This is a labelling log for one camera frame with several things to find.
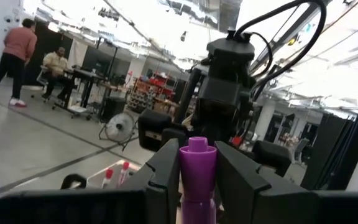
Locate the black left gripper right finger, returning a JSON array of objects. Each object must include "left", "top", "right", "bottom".
[{"left": 214, "top": 140, "right": 358, "bottom": 224}]

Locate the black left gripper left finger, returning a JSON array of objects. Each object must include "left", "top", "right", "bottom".
[{"left": 0, "top": 138, "right": 181, "bottom": 224}]

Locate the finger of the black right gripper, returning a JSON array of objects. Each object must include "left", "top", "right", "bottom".
[
  {"left": 137, "top": 108, "right": 188, "bottom": 152},
  {"left": 252, "top": 139, "right": 293, "bottom": 177}
]

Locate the red Expo dry-erase marker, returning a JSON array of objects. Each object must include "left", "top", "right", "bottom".
[
  {"left": 117, "top": 161, "right": 131, "bottom": 187},
  {"left": 101, "top": 167, "right": 115, "bottom": 189}
]

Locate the purple Sharpie highlighter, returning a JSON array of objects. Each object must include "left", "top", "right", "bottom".
[{"left": 178, "top": 136, "right": 218, "bottom": 224}]

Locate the round floor fan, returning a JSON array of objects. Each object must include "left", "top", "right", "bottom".
[{"left": 98, "top": 111, "right": 137, "bottom": 152}]

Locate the shelf with red bins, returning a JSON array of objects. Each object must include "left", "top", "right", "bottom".
[{"left": 126, "top": 70, "right": 181, "bottom": 116}]

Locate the light grey plastic bin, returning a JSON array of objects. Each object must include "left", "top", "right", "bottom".
[{"left": 86, "top": 159, "right": 143, "bottom": 190}]

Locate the black office desk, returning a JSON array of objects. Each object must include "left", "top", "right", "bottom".
[{"left": 52, "top": 67, "right": 132, "bottom": 121}]

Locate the person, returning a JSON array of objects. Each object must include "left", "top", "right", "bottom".
[
  {"left": 0, "top": 17, "right": 39, "bottom": 108},
  {"left": 40, "top": 46, "right": 75, "bottom": 101}
]

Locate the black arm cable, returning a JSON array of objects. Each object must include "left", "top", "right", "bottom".
[{"left": 233, "top": 0, "right": 328, "bottom": 101}]

